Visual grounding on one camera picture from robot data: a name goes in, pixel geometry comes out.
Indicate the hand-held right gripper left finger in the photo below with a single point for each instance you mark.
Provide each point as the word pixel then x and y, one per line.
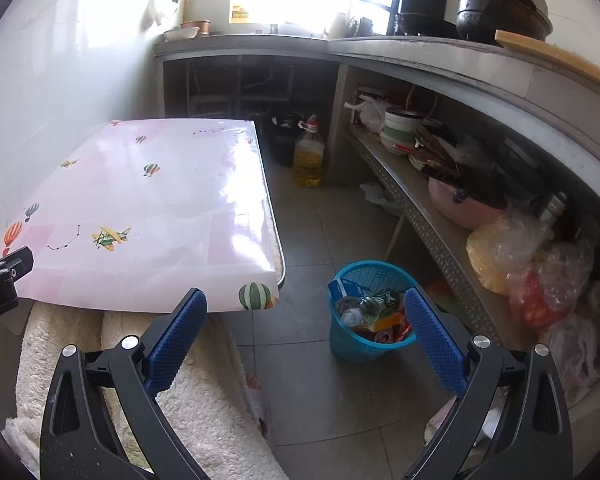
pixel 177 345

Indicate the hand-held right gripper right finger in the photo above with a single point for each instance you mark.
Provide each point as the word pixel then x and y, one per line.
pixel 432 340

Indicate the clear plastic bag red print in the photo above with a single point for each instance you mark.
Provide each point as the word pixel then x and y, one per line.
pixel 392 336

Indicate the blue plastic basket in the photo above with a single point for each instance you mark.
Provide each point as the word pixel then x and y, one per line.
pixel 365 347

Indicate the clear plastic bottle green label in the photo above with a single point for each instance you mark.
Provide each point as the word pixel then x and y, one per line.
pixel 365 310

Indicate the blue and white box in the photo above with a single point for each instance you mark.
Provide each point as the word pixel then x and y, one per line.
pixel 345 290

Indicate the pink slipper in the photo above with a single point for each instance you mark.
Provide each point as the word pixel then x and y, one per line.
pixel 257 400

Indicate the yellow plastic bag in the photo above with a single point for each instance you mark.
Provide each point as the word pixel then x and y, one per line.
pixel 490 255

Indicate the perforated metal shelf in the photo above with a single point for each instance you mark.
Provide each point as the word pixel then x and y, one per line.
pixel 430 220

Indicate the red filled plastic bag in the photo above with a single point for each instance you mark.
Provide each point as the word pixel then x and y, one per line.
pixel 545 290

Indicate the pink pot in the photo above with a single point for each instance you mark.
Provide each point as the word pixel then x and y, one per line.
pixel 460 205

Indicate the white cloth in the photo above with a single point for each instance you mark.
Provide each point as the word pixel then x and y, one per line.
pixel 380 195

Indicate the stack of bowls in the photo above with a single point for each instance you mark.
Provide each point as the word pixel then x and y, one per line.
pixel 400 125

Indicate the cooking oil bottle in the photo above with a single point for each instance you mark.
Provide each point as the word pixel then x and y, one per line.
pixel 308 160

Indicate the black bucket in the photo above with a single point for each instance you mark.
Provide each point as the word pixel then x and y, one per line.
pixel 282 140

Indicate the wooden cutting board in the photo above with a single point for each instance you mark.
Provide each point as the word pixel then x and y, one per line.
pixel 555 57

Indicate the white bowl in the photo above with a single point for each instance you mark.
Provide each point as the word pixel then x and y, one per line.
pixel 180 34

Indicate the concrete kitchen counter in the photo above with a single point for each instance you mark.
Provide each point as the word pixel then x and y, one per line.
pixel 280 42

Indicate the pink basin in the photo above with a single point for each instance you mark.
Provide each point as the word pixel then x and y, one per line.
pixel 196 24

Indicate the hanging white plastic bag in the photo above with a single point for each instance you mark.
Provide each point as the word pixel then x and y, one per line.
pixel 162 2

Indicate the white kettle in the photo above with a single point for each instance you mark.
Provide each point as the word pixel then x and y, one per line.
pixel 337 25

